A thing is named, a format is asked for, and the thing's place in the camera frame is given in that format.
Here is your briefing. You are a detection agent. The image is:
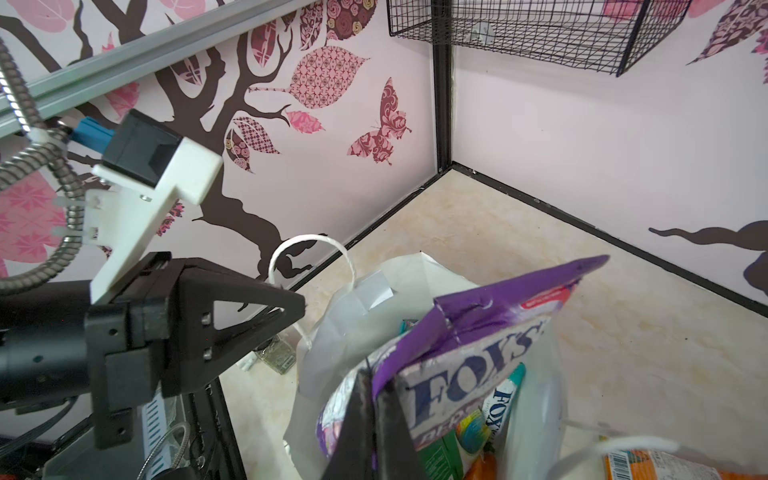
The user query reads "black wire basket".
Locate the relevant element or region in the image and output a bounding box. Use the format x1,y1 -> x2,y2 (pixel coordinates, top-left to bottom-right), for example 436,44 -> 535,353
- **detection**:
387,0 -> 690,77

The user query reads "left metal flexible conduit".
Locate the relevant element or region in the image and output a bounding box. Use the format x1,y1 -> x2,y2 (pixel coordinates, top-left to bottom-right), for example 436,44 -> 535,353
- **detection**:
1,44 -> 85,296

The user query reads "aluminium rail left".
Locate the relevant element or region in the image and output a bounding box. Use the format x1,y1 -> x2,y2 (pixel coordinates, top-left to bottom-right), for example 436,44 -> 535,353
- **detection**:
29,0 -> 308,118

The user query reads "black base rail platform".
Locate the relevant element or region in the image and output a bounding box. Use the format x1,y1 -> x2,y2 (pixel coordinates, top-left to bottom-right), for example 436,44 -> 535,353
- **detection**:
1,381 -> 246,479

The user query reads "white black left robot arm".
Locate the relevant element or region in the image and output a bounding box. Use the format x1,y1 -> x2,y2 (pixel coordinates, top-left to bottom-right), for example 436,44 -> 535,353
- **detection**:
1,252 -> 306,450

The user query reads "purple snack bag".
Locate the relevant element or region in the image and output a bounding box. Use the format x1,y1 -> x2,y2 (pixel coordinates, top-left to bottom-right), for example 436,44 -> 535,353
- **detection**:
316,254 -> 611,460

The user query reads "orange snack bag with label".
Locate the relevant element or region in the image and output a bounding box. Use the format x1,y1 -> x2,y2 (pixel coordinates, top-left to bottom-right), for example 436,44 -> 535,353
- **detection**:
604,450 -> 767,480

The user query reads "teal snack bag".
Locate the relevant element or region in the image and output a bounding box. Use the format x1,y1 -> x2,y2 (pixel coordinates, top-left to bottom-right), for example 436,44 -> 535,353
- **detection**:
482,363 -> 527,442

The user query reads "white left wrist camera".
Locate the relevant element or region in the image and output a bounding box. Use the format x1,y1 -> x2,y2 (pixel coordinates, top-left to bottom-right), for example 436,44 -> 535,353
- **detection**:
72,110 -> 223,304

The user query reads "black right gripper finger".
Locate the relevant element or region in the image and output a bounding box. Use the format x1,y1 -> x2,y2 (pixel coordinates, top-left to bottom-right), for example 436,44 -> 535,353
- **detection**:
322,368 -> 427,479

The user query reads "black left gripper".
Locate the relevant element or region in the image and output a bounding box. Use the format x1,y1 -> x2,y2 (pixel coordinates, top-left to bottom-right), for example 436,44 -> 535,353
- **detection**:
84,252 -> 306,450

